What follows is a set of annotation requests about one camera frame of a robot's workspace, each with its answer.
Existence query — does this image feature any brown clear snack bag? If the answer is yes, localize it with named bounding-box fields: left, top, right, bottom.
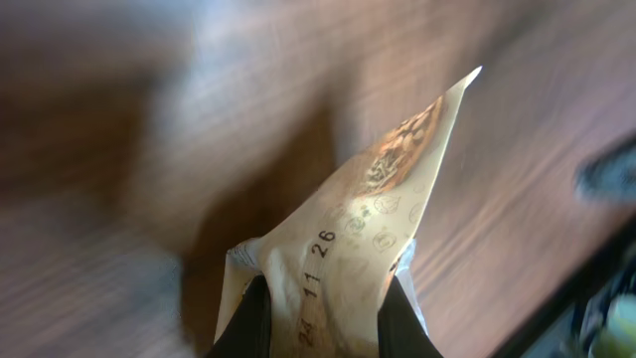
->
left=214, top=76, right=473, bottom=357

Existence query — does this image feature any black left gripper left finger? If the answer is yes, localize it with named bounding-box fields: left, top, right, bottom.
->
left=205, top=275, right=271, bottom=358

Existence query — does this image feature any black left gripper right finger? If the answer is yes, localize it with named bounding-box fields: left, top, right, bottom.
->
left=378, top=277, right=442, bottom=358

